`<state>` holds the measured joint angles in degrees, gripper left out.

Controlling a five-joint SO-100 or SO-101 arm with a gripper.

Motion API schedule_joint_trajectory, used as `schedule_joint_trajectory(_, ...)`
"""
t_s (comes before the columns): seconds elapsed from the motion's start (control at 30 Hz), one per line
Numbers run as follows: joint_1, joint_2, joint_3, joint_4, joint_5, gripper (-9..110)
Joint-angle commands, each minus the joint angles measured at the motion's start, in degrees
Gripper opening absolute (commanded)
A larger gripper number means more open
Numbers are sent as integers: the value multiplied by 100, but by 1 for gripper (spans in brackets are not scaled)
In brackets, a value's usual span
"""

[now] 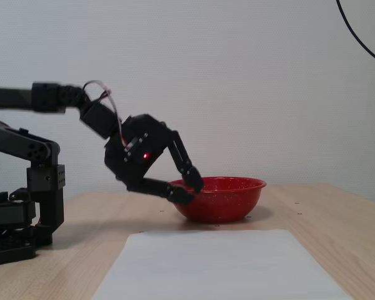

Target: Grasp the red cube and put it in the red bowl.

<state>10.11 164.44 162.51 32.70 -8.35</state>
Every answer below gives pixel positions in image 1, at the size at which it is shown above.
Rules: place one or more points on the white paper sheet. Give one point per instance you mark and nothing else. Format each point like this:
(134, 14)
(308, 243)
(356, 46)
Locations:
(222, 268)

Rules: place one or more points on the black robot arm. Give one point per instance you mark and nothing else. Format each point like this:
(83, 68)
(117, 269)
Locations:
(9, 97)

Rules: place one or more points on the red speckled bowl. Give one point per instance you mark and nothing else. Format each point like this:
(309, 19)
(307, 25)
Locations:
(225, 203)

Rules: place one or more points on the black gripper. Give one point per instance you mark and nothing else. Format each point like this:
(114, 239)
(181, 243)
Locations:
(137, 162)

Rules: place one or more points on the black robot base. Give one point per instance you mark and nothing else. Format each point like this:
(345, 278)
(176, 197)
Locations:
(9, 247)

